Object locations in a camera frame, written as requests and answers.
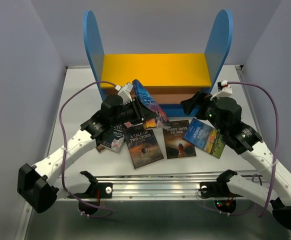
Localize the aluminium mounting rail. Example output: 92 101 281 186
54 173 268 202

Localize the Jane Eyre book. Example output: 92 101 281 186
132 79 170 129

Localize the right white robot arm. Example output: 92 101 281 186
180 91 291 230

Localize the Little Women book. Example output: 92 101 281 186
101 122 133 153

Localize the Three Days to See book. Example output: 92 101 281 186
163 120 197 159

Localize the brown book far left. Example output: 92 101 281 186
96 144 106 154

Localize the Animal Farm book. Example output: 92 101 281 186
183 118 226 159

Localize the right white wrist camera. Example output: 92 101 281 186
211 80 233 99

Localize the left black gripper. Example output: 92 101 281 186
110 95 157 127

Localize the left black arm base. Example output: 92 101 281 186
67 170 113 218

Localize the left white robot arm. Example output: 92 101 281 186
17 94 156 214

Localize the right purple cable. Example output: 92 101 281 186
196 80 279 218

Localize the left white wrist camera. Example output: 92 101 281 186
114 82 133 104

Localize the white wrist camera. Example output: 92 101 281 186
211 80 233 99
114 82 133 104

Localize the blue yellow wooden bookshelf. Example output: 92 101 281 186
82 9 233 117

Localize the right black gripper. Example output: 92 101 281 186
180 90 227 135

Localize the A Tale of Two Cities book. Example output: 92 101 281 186
124 125 164 170

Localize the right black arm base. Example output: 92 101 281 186
197 169 238 214

